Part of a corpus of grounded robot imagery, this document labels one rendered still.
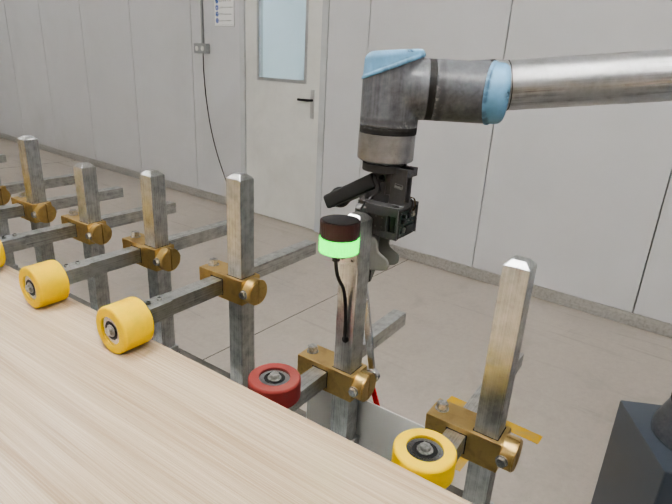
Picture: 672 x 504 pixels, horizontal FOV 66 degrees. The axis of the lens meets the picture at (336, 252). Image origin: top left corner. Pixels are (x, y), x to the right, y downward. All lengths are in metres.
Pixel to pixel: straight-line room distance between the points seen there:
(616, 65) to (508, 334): 0.50
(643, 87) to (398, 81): 0.43
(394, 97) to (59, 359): 0.65
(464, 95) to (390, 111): 0.11
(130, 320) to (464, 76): 0.62
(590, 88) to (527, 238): 2.56
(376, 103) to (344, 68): 3.27
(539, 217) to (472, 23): 1.26
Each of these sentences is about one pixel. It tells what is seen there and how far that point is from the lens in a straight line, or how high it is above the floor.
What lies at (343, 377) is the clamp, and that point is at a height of 0.86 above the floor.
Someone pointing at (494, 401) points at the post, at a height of 0.93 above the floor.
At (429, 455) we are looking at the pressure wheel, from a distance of 0.70.
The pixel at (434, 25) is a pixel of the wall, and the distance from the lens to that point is 3.68.
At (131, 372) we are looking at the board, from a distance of 0.86.
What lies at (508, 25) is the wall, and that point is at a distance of 3.48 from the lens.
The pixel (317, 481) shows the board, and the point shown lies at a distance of 0.65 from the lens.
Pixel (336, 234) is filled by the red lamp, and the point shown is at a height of 1.13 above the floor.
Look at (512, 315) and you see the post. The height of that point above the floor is 1.06.
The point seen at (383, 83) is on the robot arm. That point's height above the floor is 1.33.
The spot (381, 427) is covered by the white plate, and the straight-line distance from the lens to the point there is 0.96.
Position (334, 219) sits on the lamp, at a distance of 0.75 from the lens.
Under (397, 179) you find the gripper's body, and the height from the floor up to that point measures 1.19.
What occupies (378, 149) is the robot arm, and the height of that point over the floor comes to 1.24.
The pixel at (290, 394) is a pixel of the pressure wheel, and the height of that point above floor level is 0.90.
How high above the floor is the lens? 1.36
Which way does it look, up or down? 20 degrees down
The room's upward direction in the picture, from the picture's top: 3 degrees clockwise
